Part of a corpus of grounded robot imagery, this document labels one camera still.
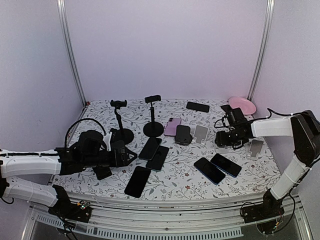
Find left aluminium frame post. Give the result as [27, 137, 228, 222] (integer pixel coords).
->
[56, 0, 87, 107]

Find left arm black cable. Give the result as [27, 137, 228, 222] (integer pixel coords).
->
[64, 117, 107, 148]

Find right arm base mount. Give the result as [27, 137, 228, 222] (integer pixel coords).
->
[239, 201, 285, 235]

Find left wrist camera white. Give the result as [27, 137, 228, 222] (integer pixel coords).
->
[103, 131, 117, 152]

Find blue-edged phone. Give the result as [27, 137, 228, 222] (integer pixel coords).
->
[193, 157, 226, 185]
[210, 153, 242, 178]

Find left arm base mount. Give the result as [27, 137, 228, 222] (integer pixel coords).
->
[48, 184, 93, 223]

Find black phone under plate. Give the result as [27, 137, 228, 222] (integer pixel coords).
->
[220, 104, 233, 113]

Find pink plate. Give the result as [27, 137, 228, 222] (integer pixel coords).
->
[228, 97, 257, 116]

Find silver folding phone stand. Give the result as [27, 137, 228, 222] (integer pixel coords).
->
[192, 125, 209, 145]

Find black folding stand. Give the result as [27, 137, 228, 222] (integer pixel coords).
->
[111, 140, 138, 167]
[174, 124, 193, 146]

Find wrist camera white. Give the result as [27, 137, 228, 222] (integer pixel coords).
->
[225, 107, 248, 128]
[103, 131, 117, 152]

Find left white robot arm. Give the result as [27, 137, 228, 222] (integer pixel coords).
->
[0, 130, 138, 217]

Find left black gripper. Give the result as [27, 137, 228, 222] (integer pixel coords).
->
[83, 147, 138, 169]

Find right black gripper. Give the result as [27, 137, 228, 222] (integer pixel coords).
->
[215, 128, 244, 147]

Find aluminium frame post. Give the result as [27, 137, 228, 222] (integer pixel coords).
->
[247, 0, 275, 101]
[56, 0, 87, 107]

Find tall black phone stand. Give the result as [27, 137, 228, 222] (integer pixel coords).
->
[110, 100, 134, 145]
[143, 95, 164, 137]

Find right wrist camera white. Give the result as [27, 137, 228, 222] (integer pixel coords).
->
[225, 107, 248, 128]

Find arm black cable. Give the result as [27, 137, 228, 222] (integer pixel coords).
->
[64, 117, 107, 148]
[214, 107, 296, 133]

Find floral patterned table mat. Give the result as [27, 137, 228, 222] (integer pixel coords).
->
[52, 99, 281, 201]

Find aluminium front rail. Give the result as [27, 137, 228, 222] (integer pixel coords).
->
[22, 194, 315, 240]

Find black phone small left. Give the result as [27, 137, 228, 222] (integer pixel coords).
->
[92, 166, 112, 181]

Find pink smartphone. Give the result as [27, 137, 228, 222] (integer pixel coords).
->
[163, 117, 182, 137]

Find black phone upper stacked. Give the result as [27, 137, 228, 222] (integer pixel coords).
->
[138, 137, 162, 161]

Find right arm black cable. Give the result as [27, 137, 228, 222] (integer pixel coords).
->
[214, 107, 296, 133]

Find black phone front left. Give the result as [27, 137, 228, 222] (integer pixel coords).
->
[124, 166, 151, 198]

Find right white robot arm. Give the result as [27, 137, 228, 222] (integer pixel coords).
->
[215, 110, 320, 218]

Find black phone stacked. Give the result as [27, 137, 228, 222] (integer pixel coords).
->
[138, 137, 162, 161]
[145, 146, 169, 172]

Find right aluminium frame post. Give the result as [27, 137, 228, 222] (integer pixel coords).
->
[247, 0, 275, 101]

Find white folding stand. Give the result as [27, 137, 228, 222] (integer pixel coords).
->
[247, 139, 264, 158]

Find black phone at back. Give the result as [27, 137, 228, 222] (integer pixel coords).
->
[186, 101, 210, 113]

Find left tall black phone stand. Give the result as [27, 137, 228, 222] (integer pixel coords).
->
[110, 100, 134, 145]

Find black phone lower stacked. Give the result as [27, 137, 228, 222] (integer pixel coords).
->
[145, 146, 169, 172]

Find right tall black phone stand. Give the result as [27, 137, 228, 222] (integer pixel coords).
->
[143, 95, 164, 137]

